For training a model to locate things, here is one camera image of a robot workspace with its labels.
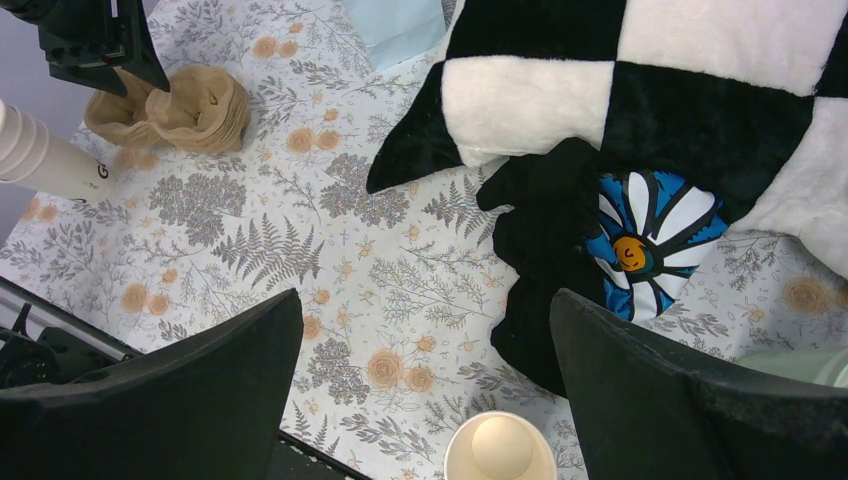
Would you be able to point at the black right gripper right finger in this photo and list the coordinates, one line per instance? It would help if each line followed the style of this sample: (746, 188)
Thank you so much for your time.
(648, 407)

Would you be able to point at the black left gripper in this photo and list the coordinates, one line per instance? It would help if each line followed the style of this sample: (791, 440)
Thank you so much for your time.
(86, 42)

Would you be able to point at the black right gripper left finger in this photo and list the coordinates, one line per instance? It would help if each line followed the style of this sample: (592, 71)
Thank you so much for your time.
(206, 407)

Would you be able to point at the brown cardboard cup carrier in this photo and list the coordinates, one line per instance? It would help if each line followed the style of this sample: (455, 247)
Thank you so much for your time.
(205, 111)

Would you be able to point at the single white paper cup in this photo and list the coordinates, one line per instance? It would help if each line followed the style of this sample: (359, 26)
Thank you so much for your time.
(498, 445)

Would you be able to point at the stack of white paper cups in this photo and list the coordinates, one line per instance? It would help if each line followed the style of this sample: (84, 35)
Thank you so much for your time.
(34, 157)

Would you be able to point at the black cloth with daisy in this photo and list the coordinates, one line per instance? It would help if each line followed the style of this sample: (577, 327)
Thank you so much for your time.
(626, 240)

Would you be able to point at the pale green plastic cup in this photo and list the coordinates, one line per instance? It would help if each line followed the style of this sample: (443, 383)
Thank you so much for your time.
(826, 366)

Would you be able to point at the floral patterned table mat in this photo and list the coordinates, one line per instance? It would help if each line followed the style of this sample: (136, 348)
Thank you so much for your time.
(400, 288)

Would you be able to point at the light blue paper bag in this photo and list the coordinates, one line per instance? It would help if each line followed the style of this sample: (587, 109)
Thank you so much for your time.
(394, 31)

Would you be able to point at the black white checkered pillow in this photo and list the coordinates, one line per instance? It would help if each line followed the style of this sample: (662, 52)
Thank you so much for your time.
(744, 99)

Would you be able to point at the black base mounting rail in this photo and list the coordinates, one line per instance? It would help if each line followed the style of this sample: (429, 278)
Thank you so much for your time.
(66, 346)

